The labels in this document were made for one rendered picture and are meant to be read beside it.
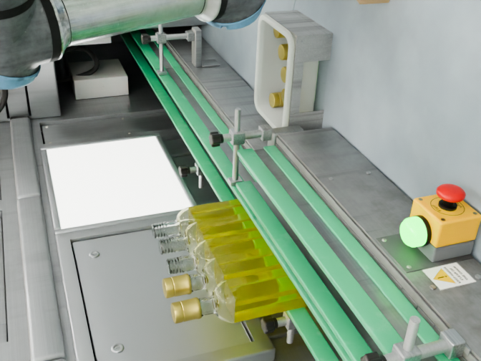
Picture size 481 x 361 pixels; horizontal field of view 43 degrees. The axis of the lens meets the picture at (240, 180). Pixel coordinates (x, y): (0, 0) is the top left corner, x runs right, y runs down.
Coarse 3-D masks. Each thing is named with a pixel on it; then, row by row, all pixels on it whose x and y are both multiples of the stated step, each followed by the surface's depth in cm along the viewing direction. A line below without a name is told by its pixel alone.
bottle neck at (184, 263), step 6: (174, 258) 108; (180, 258) 108; (186, 258) 108; (192, 258) 109; (168, 264) 107; (174, 264) 107; (180, 264) 108; (186, 264) 108; (192, 264) 108; (168, 270) 109; (174, 270) 107; (180, 270) 108; (186, 270) 108; (192, 270) 109
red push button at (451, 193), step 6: (438, 186) 87; (444, 186) 86; (450, 186) 86; (456, 186) 86; (438, 192) 86; (444, 192) 85; (450, 192) 85; (456, 192) 85; (462, 192) 85; (444, 198) 85; (450, 198) 84; (456, 198) 84; (462, 198) 85; (444, 204) 87; (450, 204) 86
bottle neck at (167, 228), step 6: (162, 222) 118; (168, 222) 118; (174, 222) 118; (156, 228) 117; (162, 228) 117; (168, 228) 117; (174, 228) 118; (156, 234) 117; (162, 234) 117; (168, 234) 118; (174, 234) 118
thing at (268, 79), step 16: (272, 32) 133; (288, 32) 119; (272, 48) 134; (288, 48) 118; (256, 64) 136; (272, 64) 136; (288, 64) 120; (256, 80) 138; (272, 80) 138; (288, 80) 121; (256, 96) 139; (288, 96) 123; (272, 112) 136; (288, 112) 126
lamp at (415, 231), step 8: (416, 216) 87; (408, 224) 86; (416, 224) 86; (424, 224) 86; (400, 232) 88; (408, 232) 86; (416, 232) 85; (424, 232) 86; (408, 240) 87; (416, 240) 86; (424, 240) 86
